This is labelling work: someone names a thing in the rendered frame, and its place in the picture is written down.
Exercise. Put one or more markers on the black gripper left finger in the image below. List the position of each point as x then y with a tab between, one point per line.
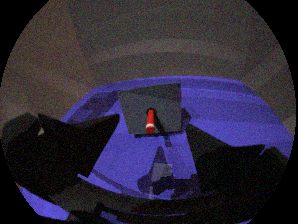
82	141

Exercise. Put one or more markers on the red peg with white band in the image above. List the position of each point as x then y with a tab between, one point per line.
151	127

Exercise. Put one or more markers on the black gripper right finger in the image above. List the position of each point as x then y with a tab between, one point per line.
214	159

